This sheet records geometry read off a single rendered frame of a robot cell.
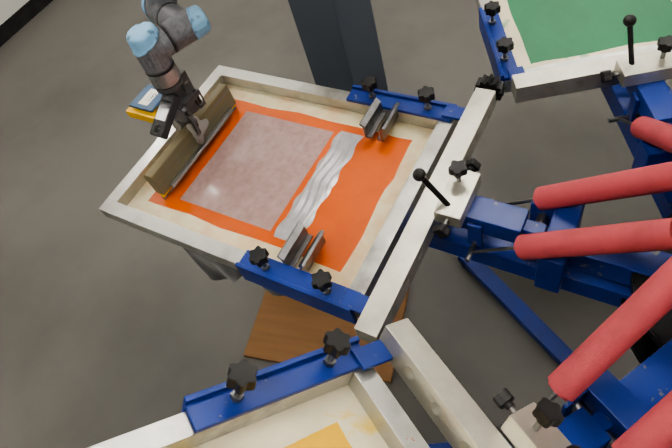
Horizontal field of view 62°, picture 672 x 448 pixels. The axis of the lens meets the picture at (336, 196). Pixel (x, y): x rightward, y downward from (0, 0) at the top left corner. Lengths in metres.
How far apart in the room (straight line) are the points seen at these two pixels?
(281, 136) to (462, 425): 0.96
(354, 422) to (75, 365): 1.93
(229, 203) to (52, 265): 1.74
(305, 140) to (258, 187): 0.19
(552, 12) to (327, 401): 1.29
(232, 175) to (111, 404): 1.30
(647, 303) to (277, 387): 0.56
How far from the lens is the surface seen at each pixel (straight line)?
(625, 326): 0.95
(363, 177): 1.40
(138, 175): 1.63
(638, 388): 1.09
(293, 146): 1.53
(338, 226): 1.33
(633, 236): 1.01
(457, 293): 2.27
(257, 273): 1.26
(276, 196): 1.44
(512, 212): 1.20
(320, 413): 0.92
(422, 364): 0.93
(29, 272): 3.16
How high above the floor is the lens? 2.03
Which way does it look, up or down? 51 degrees down
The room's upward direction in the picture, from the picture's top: 20 degrees counter-clockwise
